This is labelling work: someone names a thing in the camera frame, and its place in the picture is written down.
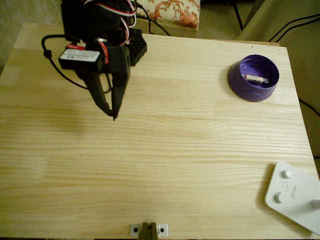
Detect red white blue candy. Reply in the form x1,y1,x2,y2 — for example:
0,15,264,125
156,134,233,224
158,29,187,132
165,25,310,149
241,73,269,85

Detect purple plastic bowl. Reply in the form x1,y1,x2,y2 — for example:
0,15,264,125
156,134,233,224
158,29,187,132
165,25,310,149
227,54,280,103

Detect floral upholstered bench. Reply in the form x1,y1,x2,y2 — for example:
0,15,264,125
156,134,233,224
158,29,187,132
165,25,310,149
137,0,201,30

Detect thin black leg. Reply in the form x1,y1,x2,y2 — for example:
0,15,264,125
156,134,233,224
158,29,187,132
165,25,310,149
231,0,245,31

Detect white lamp base with knobs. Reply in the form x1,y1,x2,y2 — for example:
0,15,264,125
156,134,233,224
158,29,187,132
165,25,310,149
264,161,320,236

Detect black power cable with plug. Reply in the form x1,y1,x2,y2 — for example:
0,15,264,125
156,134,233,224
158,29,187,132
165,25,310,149
136,1,152,35

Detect black usb cable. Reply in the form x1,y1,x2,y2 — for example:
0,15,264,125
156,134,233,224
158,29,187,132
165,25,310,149
136,13,172,36

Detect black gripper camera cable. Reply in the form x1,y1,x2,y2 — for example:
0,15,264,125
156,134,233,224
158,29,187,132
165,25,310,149
41,33,113,95

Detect black camera post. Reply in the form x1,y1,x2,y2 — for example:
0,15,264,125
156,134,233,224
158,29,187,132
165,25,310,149
139,221,160,240

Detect silver metal bracket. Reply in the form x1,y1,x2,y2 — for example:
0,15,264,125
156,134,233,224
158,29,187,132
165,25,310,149
128,223,170,237

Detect black floor cable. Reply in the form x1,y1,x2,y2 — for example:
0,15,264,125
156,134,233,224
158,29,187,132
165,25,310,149
268,13,320,42
298,99,320,118
274,20,320,43

